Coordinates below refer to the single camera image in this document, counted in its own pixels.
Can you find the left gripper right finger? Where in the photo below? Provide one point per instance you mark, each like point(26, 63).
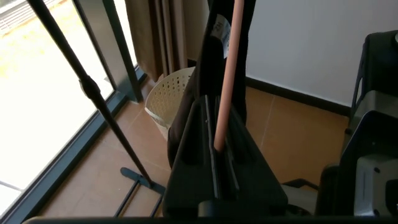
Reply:
point(258, 183)

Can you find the brown curtain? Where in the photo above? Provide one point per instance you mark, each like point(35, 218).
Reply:
point(155, 34)

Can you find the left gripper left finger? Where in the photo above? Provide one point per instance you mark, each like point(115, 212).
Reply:
point(186, 183)

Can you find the black garment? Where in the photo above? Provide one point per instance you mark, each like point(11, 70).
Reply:
point(208, 68)

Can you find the white laundry basket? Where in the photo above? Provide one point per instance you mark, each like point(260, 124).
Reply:
point(168, 96)

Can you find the pink clothes hanger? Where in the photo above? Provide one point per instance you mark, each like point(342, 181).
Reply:
point(230, 71)

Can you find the black clothes rack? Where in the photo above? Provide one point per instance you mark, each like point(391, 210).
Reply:
point(90, 88)

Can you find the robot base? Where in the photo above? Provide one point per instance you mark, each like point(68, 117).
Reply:
point(373, 155)

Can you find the window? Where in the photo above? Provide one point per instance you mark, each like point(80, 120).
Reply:
point(121, 62)

